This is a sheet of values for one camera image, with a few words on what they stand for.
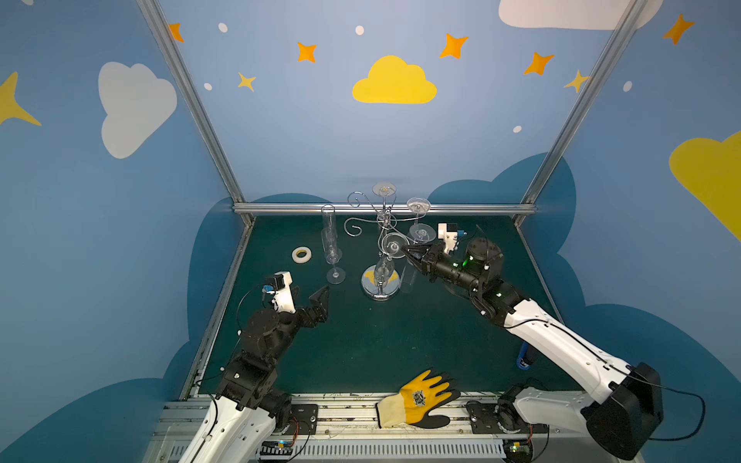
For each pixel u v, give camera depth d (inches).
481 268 20.9
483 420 29.3
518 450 28.9
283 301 23.9
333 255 36.7
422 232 29.4
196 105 33.6
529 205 46.3
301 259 42.4
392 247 27.6
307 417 29.3
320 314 25.1
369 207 31.0
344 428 28.9
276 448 28.6
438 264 24.9
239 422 18.9
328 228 39.7
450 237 26.8
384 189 33.0
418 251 27.2
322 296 26.5
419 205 32.3
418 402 29.5
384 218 30.2
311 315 24.4
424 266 24.7
